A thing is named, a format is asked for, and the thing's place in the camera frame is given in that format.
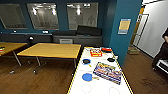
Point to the red snack packet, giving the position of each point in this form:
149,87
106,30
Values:
96,52

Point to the dark grey sofa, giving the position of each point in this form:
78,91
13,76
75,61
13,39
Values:
88,33
20,36

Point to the red black game box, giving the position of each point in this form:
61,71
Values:
106,50

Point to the black plastic bowl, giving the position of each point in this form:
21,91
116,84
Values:
111,60

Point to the large interior glass window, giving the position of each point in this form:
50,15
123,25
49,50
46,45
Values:
82,16

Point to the colourful board game box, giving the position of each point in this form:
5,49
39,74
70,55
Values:
107,72

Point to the wooden top table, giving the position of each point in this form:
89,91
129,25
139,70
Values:
10,46
50,50

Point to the yellow air hockey table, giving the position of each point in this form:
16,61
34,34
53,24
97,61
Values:
100,88

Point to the yellow framed pillar sign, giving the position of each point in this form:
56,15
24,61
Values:
124,26

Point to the brown cardboard box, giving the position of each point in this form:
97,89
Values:
133,51

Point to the medium interior glass window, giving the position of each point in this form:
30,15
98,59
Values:
43,16

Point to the brown wooden door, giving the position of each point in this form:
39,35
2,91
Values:
136,30

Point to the small interior glass window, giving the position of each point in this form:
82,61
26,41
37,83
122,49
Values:
13,16

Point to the person in black clothes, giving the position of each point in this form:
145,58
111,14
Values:
164,46

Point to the black wheeled cart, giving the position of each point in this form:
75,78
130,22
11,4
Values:
163,66

